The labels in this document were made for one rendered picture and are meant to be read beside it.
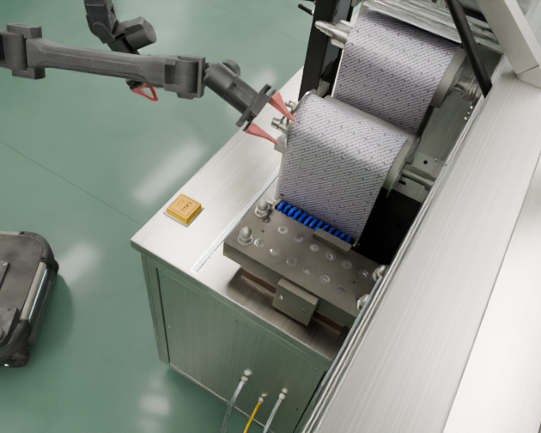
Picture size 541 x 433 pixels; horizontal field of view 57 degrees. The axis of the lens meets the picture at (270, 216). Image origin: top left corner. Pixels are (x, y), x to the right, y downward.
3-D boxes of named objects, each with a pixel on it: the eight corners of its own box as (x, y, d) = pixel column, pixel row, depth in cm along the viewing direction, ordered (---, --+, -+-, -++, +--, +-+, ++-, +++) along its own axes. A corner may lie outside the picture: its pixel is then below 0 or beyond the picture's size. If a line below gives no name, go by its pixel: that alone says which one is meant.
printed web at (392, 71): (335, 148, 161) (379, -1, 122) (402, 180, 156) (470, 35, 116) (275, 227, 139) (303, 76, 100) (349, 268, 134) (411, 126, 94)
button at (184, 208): (181, 197, 143) (181, 192, 141) (201, 208, 141) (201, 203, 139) (166, 213, 139) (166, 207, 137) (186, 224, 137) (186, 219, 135)
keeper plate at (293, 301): (276, 300, 125) (282, 277, 116) (311, 320, 122) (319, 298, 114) (270, 307, 123) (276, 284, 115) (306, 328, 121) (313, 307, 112)
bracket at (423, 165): (416, 156, 109) (420, 149, 107) (441, 167, 108) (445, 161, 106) (409, 170, 106) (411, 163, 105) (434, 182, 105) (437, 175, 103)
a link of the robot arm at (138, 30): (97, 8, 132) (89, 26, 127) (133, -9, 128) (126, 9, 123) (124, 45, 140) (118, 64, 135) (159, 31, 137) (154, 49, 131)
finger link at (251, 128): (270, 152, 111) (236, 125, 109) (289, 126, 111) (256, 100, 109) (275, 151, 104) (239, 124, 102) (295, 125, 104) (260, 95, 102)
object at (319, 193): (277, 200, 131) (287, 149, 117) (357, 242, 126) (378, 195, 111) (276, 201, 131) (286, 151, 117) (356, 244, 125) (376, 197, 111)
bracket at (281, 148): (272, 188, 149) (286, 108, 125) (291, 198, 147) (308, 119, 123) (264, 198, 146) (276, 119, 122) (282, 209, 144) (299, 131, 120)
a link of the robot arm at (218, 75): (196, 82, 102) (211, 59, 100) (203, 76, 108) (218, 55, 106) (223, 103, 103) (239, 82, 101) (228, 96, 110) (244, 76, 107)
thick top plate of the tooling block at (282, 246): (256, 213, 133) (258, 199, 128) (392, 288, 123) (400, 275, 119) (221, 254, 124) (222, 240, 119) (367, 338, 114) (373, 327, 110)
